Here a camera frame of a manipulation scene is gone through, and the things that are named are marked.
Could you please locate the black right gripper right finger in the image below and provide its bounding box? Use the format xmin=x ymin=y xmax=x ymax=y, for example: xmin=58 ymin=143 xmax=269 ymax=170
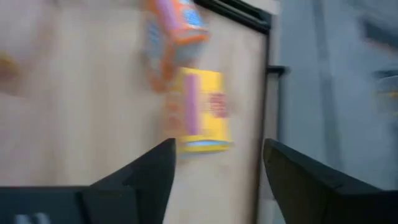
xmin=262 ymin=138 xmax=354 ymax=224

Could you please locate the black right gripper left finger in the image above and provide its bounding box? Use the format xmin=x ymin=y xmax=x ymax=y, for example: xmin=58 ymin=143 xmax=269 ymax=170
xmin=79 ymin=138 xmax=177 ymax=224

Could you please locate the yellow Corn Pops cereal box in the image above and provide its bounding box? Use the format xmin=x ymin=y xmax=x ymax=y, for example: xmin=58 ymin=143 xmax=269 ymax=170
xmin=164 ymin=67 xmax=234 ymax=155

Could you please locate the orange Mini Wheats cereal box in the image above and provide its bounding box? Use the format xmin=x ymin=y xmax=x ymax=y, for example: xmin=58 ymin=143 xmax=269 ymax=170
xmin=141 ymin=0 xmax=211 ymax=93

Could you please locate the wooden shelf with black legs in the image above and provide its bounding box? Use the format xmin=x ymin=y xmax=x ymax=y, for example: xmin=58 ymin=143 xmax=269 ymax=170
xmin=0 ymin=0 xmax=272 ymax=224

